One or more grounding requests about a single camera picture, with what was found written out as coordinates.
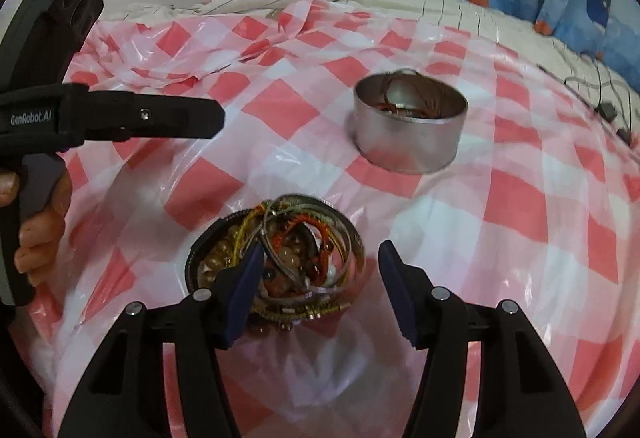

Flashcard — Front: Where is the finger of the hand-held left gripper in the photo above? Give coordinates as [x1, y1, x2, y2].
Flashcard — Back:
[88, 91, 226, 142]

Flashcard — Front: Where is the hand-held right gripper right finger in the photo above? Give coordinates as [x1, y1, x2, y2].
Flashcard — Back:
[377, 240, 589, 438]

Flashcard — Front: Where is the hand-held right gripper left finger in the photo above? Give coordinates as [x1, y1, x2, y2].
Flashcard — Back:
[56, 245, 266, 438]

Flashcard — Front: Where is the dark round tin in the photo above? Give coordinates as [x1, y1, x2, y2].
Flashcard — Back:
[185, 209, 368, 330]

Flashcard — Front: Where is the pile of mixed bracelets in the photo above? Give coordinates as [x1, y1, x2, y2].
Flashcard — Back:
[197, 195, 364, 328]

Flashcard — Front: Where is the silver round tin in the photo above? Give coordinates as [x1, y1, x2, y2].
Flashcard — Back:
[353, 70, 469, 175]

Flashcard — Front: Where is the person's left hand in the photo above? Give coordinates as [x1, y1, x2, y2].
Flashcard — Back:
[0, 167, 72, 287]

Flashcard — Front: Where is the red checkered plastic tablecloth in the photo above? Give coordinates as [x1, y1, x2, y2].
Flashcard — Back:
[30, 0, 640, 438]

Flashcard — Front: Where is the cream grid pattern bedsheet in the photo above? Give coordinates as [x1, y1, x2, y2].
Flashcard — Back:
[345, 0, 640, 99]

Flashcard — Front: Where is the black cable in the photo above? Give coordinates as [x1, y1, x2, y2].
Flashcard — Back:
[537, 41, 640, 145]

